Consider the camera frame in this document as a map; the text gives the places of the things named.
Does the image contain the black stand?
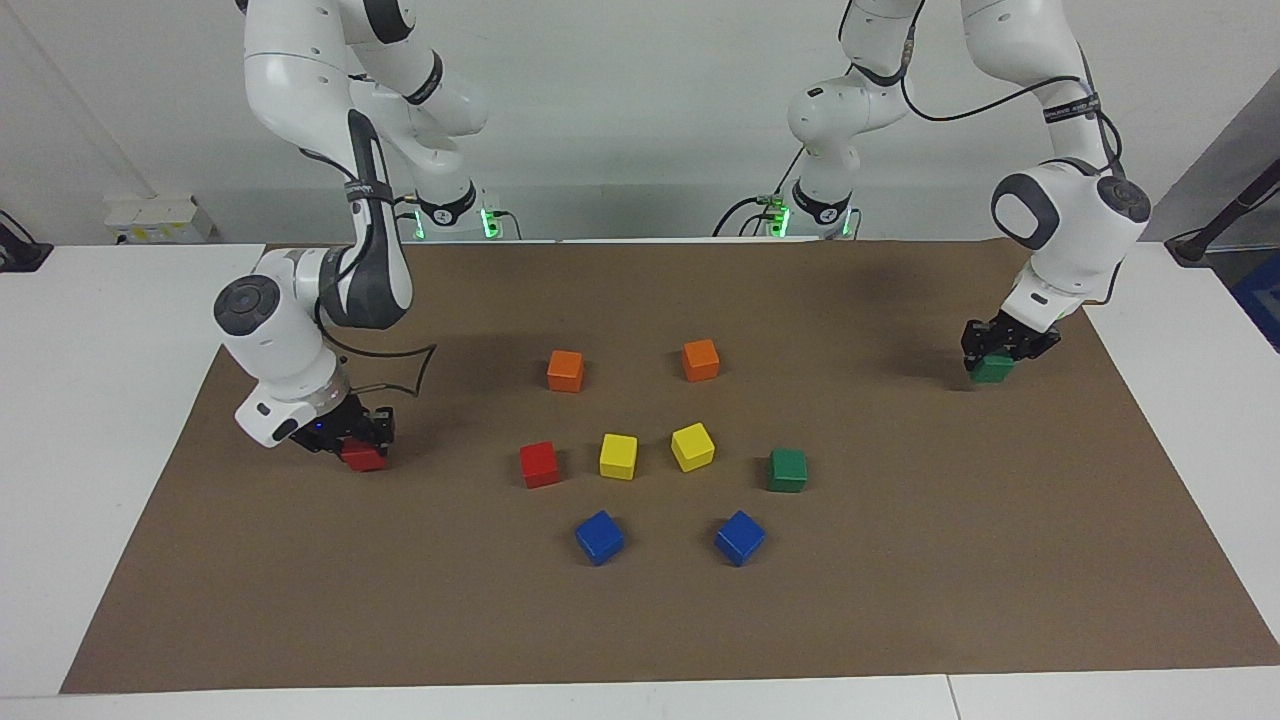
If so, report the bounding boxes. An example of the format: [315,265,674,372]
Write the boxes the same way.
[1165,160,1280,267]

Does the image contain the brown table mat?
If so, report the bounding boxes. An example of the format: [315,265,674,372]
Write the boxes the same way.
[60,240,1280,694]

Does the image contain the yellow wooden cube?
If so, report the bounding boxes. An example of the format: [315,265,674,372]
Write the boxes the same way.
[670,422,717,474]
[598,433,639,482]

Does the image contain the blue crate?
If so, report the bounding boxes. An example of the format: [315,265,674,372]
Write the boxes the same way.
[1230,250,1280,353]

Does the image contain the blue wooden cube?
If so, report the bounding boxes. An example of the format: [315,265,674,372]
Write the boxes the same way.
[714,510,768,569]
[574,510,626,568]

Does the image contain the black clamp base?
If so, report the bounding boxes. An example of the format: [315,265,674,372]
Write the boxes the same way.
[0,210,53,273]

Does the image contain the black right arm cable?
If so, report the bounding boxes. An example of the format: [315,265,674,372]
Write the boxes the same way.
[300,148,439,399]

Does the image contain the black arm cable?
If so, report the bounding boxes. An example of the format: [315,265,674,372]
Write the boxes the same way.
[898,20,1126,181]
[300,148,439,399]

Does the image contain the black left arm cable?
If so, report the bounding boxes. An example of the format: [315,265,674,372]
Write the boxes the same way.
[898,20,1126,181]

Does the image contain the black left base cable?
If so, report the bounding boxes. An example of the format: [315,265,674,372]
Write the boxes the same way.
[712,148,807,239]

